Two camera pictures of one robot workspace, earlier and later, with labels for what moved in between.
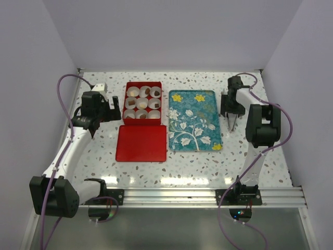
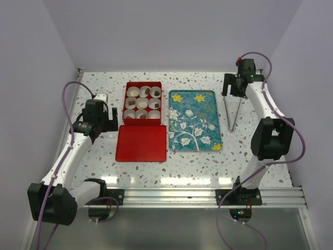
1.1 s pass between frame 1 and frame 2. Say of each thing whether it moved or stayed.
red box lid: stayed
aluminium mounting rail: stayed
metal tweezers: stayed
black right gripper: moved
